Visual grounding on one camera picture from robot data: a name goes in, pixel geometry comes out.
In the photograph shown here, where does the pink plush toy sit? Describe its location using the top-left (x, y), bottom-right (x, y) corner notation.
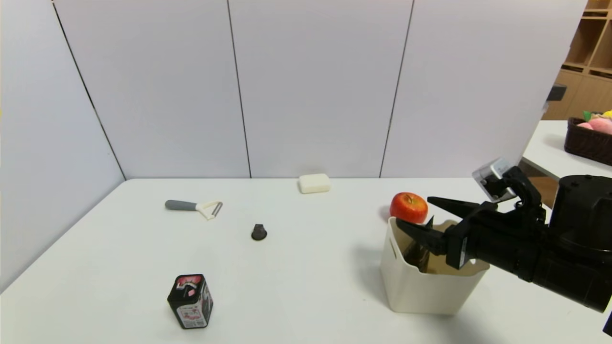
top-left (577, 118), bottom-right (612, 135)

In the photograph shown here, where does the wooden shelf cabinet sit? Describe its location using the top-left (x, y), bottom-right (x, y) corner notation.
top-left (541, 0), bottom-right (612, 121)

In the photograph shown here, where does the white soap bar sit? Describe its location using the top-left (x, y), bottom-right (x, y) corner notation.
top-left (298, 173), bottom-right (331, 194)

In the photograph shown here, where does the red apple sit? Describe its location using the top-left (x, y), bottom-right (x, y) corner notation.
top-left (389, 192), bottom-right (429, 225)

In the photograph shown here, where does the dark wicker basket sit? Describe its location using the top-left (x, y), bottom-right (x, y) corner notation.
top-left (563, 118), bottom-right (612, 167)

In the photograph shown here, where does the black tin with pink print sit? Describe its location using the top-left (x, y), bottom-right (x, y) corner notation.
top-left (167, 274), bottom-right (214, 330)

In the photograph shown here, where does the grey handled white peeler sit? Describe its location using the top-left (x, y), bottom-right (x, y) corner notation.
top-left (165, 200), bottom-right (224, 221)

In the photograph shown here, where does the cream plastic storage box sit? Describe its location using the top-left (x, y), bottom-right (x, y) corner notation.
top-left (381, 217), bottom-right (490, 315)

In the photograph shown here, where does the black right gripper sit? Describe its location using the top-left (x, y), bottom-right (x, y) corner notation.
top-left (395, 196), bottom-right (543, 283)

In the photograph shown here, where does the black L'Oreal cosmetic tube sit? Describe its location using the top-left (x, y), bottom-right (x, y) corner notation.
top-left (404, 216), bottom-right (436, 274)

